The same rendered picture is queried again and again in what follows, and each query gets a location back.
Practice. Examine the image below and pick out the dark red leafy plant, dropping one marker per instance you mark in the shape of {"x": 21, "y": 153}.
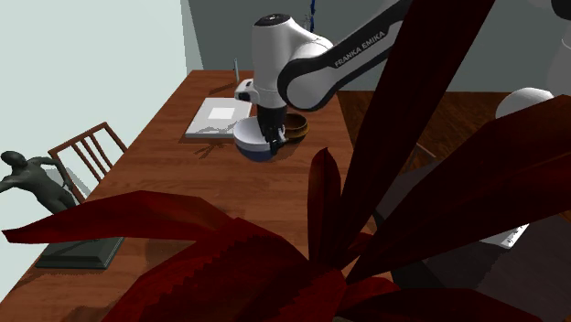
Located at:
{"x": 415, "y": 134}

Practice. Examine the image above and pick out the white flat object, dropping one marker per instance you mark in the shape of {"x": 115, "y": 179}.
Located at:
{"x": 508, "y": 236}

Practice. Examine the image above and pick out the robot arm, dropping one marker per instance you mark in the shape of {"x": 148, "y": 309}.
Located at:
{"x": 267, "y": 53}

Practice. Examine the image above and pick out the grey-blue pen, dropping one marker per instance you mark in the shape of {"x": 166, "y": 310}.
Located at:
{"x": 237, "y": 70}

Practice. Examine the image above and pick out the dark grey figure statue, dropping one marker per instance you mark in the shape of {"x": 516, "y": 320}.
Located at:
{"x": 42, "y": 185}

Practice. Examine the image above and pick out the white bowl with blue base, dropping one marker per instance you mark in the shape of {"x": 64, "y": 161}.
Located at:
{"x": 248, "y": 136}

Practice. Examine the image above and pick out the brown wooden bowl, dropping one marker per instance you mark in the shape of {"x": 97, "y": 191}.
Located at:
{"x": 298, "y": 126}

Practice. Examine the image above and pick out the brown wooden chair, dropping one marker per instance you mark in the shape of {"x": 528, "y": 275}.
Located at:
{"x": 91, "y": 149}

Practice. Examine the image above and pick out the wooden table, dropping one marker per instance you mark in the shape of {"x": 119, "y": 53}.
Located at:
{"x": 200, "y": 183}

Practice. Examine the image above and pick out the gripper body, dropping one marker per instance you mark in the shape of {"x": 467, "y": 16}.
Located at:
{"x": 270, "y": 119}

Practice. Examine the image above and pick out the white flat book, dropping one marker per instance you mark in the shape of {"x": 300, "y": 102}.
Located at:
{"x": 209, "y": 120}

